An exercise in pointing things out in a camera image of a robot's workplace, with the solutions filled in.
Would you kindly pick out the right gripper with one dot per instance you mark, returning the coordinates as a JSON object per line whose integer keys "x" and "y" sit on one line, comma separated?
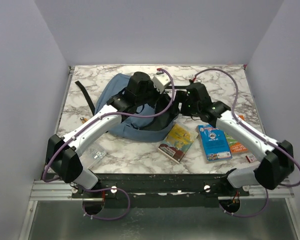
{"x": 182, "y": 96}

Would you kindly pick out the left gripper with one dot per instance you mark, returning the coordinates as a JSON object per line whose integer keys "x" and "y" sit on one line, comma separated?
{"x": 158, "y": 96}

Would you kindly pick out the blue backpack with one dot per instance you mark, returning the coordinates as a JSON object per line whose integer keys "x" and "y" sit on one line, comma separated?
{"x": 137, "y": 128}

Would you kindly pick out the yellow Brideshead Revisited book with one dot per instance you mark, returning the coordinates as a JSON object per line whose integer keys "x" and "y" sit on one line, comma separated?
{"x": 177, "y": 142}

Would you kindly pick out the blue paperback book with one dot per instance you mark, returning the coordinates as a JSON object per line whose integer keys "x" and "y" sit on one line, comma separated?
{"x": 214, "y": 143}

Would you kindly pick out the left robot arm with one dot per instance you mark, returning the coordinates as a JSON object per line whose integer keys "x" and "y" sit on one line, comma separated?
{"x": 63, "y": 153}

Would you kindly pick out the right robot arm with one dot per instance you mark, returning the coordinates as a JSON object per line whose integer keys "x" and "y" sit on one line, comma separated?
{"x": 274, "y": 157}

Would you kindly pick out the orange Treehouse book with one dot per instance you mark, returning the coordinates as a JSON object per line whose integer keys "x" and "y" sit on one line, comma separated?
{"x": 235, "y": 146}

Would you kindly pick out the yellow utility knife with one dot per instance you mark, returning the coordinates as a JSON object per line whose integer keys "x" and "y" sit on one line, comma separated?
{"x": 83, "y": 120}

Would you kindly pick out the clear plastic box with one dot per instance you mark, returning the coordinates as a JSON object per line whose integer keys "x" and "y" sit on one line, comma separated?
{"x": 93, "y": 155}

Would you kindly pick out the red white eraser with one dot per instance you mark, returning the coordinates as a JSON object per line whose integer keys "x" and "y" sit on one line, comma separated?
{"x": 251, "y": 158}

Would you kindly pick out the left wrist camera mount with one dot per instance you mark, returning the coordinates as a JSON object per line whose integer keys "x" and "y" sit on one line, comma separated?
{"x": 160, "y": 81}

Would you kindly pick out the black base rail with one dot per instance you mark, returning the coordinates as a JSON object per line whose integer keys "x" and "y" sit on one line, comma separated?
{"x": 157, "y": 191}

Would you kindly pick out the aluminium frame rail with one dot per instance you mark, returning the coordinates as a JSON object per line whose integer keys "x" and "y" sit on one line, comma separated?
{"x": 57, "y": 217}

